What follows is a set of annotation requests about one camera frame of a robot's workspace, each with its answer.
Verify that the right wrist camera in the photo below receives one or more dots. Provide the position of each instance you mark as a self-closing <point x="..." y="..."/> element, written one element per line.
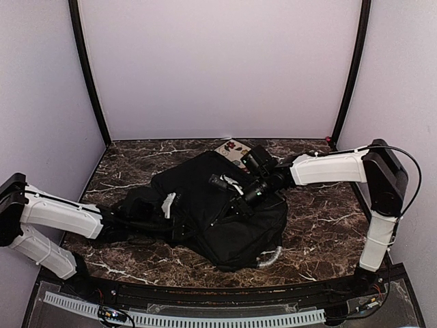
<point x="259" y="162"/>

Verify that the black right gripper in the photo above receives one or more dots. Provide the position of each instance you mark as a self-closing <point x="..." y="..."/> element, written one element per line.
<point x="242" y="209"/>

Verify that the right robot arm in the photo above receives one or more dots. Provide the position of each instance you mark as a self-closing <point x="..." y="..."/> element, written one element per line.
<point x="375" y="166"/>

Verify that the black front rail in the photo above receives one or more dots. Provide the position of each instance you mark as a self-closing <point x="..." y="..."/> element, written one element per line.
<point x="329" y="291"/>

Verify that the grey slotted cable duct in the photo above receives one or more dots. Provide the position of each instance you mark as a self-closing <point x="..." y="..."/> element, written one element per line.
<point x="182" y="318"/>

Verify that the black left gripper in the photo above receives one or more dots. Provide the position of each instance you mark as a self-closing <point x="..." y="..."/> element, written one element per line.
<point x="175" y="233"/>

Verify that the right black frame post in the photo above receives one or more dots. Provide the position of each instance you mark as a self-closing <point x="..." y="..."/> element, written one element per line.
<point x="353" y="72"/>

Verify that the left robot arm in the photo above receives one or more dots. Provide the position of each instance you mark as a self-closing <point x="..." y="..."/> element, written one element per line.
<point x="23" y="206"/>

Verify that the black student bag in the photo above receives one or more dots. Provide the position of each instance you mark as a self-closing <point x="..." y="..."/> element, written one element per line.
<point x="230" y="242"/>

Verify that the left black frame post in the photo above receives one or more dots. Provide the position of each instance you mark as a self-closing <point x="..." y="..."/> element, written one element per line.
<point x="79" y="38"/>

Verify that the black frame post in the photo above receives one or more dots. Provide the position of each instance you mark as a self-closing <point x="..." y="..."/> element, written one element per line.
<point x="353" y="72"/>
<point x="79" y="38"/>

